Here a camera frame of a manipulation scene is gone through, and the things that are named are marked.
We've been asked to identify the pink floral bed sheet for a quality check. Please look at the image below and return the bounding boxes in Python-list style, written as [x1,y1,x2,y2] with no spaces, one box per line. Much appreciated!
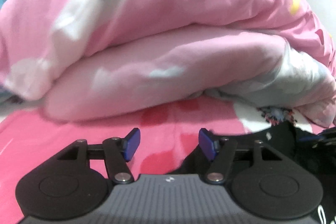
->
[0,95,313,224]

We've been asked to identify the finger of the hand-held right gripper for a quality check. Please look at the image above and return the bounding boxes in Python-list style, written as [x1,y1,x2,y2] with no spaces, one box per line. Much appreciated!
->
[298,134,325,143]

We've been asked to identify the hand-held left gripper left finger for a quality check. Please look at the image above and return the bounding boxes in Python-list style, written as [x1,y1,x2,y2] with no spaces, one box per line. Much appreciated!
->
[52,128,141,185]

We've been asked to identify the black garment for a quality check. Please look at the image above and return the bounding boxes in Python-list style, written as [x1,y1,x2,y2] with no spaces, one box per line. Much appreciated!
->
[181,122,336,224]

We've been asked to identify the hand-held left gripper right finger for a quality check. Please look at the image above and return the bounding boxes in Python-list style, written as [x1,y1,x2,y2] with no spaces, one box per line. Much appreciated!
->
[199,128,287,185]

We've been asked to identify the pink and blue printed quilt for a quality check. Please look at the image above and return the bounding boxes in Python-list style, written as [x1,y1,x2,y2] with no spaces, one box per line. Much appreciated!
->
[0,0,336,128]

